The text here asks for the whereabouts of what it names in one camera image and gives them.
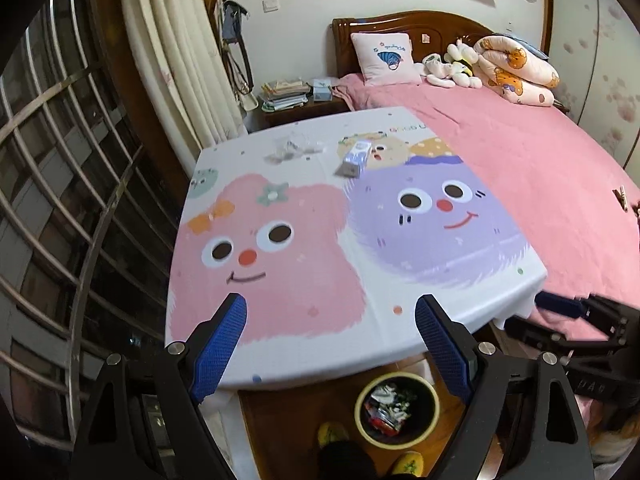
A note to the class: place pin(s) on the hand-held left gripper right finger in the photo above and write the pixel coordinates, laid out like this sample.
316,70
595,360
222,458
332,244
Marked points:
442,350

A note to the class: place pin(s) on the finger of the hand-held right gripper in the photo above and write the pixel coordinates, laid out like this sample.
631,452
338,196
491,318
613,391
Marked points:
560,304
530,332

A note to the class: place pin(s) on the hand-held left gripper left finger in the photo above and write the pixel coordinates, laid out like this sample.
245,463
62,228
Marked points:
220,350

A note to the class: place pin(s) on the blue bin with cream rim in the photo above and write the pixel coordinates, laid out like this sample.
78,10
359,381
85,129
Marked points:
425,400

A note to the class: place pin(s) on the red snack packet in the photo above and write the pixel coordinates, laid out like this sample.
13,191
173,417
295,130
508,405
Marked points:
382,422

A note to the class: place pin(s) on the cartoon printed tablecloth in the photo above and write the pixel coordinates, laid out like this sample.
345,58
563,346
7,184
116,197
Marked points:
300,270

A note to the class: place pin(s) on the bed with pink sheet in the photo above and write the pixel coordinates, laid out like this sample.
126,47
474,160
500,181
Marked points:
525,160

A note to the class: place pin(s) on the small white blue box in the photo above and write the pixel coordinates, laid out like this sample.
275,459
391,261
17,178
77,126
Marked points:
355,157

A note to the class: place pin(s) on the clear crumpled plastic wrapper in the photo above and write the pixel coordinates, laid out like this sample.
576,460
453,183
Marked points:
290,149

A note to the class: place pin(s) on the folded bear print quilt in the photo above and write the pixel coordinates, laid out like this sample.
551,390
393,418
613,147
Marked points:
515,75

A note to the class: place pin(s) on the white wardrobe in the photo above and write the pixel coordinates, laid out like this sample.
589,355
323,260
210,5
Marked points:
600,60

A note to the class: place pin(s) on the wooden nightstand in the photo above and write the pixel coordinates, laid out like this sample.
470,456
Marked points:
300,116

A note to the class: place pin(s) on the blue grey pillow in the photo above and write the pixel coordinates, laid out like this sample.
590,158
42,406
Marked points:
530,46

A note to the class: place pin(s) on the yellow bee plush toy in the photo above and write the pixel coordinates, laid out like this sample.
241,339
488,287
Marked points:
462,62

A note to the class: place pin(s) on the stack of books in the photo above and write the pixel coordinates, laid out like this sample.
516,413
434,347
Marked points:
285,95

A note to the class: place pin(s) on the white plush toy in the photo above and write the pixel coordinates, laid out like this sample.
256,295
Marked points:
437,70

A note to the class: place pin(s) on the light blue tissue box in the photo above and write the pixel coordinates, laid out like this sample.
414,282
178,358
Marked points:
322,90

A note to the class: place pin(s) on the pink printed pillow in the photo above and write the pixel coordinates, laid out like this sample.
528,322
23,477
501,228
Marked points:
387,57

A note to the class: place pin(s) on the wooden headboard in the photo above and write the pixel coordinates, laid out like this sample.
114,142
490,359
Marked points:
440,27

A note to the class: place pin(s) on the cream curtain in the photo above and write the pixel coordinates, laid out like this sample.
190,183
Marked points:
175,50

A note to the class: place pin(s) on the blue denim hanging bag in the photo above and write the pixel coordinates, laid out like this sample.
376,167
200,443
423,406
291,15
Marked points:
234,22

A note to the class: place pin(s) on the white light switch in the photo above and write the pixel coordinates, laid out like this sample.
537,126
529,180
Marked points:
271,4

